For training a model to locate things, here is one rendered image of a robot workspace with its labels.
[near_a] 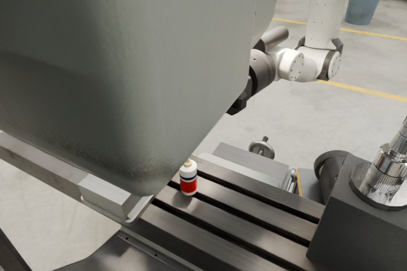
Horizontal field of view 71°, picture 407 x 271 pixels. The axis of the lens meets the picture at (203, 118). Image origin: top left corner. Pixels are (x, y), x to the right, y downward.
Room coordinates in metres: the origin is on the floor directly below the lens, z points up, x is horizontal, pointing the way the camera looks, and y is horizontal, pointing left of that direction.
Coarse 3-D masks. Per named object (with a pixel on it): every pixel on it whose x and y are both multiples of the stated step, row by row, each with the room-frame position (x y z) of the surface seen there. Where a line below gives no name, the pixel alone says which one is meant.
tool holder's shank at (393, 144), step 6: (402, 126) 0.30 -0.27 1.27; (402, 132) 0.30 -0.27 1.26; (396, 138) 0.30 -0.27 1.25; (402, 138) 0.30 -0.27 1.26; (390, 144) 0.31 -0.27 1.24; (396, 144) 0.30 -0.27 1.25; (402, 144) 0.29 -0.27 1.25; (390, 150) 0.30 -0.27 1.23; (396, 150) 0.29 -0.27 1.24; (402, 150) 0.29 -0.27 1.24; (396, 156) 0.29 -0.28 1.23; (402, 156) 0.29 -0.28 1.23
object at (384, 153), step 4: (384, 144) 0.32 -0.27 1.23; (388, 144) 0.32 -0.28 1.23; (380, 148) 0.31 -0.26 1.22; (384, 148) 0.31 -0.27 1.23; (388, 148) 0.31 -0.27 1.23; (380, 152) 0.31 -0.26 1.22; (384, 152) 0.30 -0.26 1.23; (388, 152) 0.30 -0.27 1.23; (380, 156) 0.30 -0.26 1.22; (384, 156) 0.30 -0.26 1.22; (388, 156) 0.29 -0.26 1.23; (392, 156) 0.29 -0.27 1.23; (384, 160) 0.29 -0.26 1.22; (388, 160) 0.29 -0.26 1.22; (392, 160) 0.29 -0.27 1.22; (396, 160) 0.29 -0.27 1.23; (400, 160) 0.29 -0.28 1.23; (404, 160) 0.29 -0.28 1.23; (388, 164) 0.29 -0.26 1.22; (392, 164) 0.28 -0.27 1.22; (396, 164) 0.28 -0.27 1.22; (400, 164) 0.28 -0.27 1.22; (404, 164) 0.28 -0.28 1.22; (400, 168) 0.28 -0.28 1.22; (404, 168) 0.28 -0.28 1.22
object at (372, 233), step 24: (360, 168) 0.33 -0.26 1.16; (336, 192) 0.29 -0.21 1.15; (360, 192) 0.28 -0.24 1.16; (336, 216) 0.28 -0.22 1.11; (360, 216) 0.26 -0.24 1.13; (384, 216) 0.25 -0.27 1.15; (312, 240) 0.29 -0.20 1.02; (336, 240) 0.27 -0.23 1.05; (360, 240) 0.25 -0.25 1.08; (384, 240) 0.24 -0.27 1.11; (336, 264) 0.26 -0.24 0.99; (360, 264) 0.24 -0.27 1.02; (384, 264) 0.23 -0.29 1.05
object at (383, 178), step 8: (376, 160) 0.31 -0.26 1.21; (376, 168) 0.30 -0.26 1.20; (384, 168) 0.29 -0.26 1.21; (392, 168) 0.28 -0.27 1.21; (368, 176) 0.31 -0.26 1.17; (376, 176) 0.29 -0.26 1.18; (384, 176) 0.29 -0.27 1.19; (392, 176) 0.28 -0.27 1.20; (400, 176) 0.28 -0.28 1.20; (376, 184) 0.29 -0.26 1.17; (384, 184) 0.28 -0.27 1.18; (392, 184) 0.28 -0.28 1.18; (400, 184) 0.28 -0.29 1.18; (384, 192) 0.28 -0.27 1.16; (392, 192) 0.28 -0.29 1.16
